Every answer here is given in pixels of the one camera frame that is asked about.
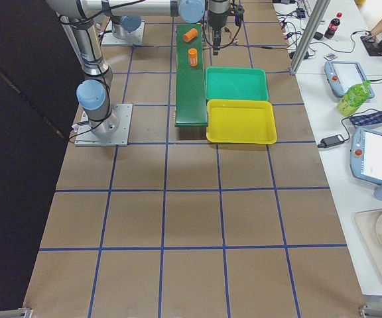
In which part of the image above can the green plastic tray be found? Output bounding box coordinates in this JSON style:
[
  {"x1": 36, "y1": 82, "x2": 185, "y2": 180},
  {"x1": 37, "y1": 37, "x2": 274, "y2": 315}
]
[{"x1": 206, "y1": 67, "x2": 269, "y2": 101}]

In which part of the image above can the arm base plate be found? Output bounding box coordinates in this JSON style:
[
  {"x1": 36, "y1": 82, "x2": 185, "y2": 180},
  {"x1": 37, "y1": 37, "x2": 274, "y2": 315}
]
[
  {"x1": 101, "y1": 21, "x2": 145, "y2": 46},
  {"x1": 74, "y1": 104, "x2": 133, "y2": 146}
]

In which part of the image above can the yellow plastic tray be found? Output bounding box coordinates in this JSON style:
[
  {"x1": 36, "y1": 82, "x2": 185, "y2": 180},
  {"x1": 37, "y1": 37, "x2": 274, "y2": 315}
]
[{"x1": 206, "y1": 99, "x2": 277, "y2": 144}]

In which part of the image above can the orange cylinder with label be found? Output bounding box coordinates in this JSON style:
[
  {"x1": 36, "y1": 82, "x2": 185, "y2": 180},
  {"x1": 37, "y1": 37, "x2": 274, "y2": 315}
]
[{"x1": 188, "y1": 48, "x2": 198, "y2": 67}]

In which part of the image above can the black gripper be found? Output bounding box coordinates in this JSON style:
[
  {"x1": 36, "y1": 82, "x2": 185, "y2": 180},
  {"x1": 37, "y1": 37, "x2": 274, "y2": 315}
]
[{"x1": 209, "y1": 11, "x2": 227, "y2": 55}]

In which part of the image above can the cola bottle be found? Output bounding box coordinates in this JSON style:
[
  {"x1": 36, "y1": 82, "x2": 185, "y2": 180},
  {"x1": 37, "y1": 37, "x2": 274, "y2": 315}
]
[{"x1": 324, "y1": 12, "x2": 342, "y2": 40}]

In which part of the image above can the green drink bottle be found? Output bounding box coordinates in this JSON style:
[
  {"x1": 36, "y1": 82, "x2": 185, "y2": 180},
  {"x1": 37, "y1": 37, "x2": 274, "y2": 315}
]
[{"x1": 337, "y1": 80, "x2": 371, "y2": 117}]

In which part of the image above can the green conveyor belt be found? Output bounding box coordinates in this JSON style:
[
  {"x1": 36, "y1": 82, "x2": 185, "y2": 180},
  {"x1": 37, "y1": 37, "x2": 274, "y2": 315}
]
[{"x1": 175, "y1": 24, "x2": 208, "y2": 127}]

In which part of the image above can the aluminium frame post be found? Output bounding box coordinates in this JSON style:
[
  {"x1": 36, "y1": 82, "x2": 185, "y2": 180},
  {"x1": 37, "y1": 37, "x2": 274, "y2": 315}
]
[{"x1": 289, "y1": 0, "x2": 330, "y2": 75}]

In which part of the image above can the grey teach pendant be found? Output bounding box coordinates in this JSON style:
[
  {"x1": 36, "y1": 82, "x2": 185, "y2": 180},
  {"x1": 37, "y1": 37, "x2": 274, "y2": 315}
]
[{"x1": 324, "y1": 61, "x2": 367, "y2": 97}]

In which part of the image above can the black power adapter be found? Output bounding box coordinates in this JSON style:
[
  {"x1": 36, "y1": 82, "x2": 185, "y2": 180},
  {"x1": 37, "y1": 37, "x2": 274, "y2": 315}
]
[{"x1": 317, "y1": 134, "x2": 345, "y2": 148}]

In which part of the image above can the plain orange cylinder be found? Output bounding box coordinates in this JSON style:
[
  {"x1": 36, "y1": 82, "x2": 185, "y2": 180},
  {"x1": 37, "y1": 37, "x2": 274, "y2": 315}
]
[{"x1": 182, "y1": 28, "x2": 198, "y2": 43}]

